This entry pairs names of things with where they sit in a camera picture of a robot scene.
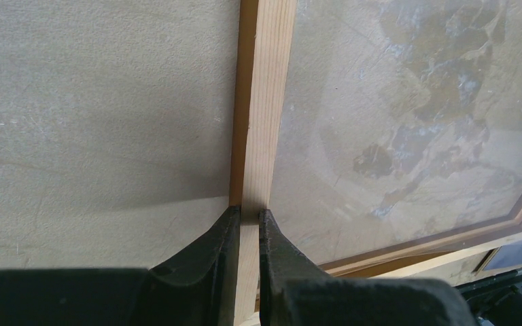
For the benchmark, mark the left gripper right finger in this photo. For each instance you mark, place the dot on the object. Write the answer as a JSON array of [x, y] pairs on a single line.
[[295, 291]]

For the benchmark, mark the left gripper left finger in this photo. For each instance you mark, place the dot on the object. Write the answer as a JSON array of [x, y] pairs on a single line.
[[196, 286]]

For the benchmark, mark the clear glass pane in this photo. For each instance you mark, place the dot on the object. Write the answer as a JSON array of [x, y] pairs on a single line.
[[402, 120]]

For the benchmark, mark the wooden picture frame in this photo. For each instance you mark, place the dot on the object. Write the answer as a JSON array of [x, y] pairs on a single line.
[[265, 46]]

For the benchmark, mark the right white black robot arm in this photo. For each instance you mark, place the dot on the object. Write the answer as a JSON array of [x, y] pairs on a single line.
[[495, 299]]

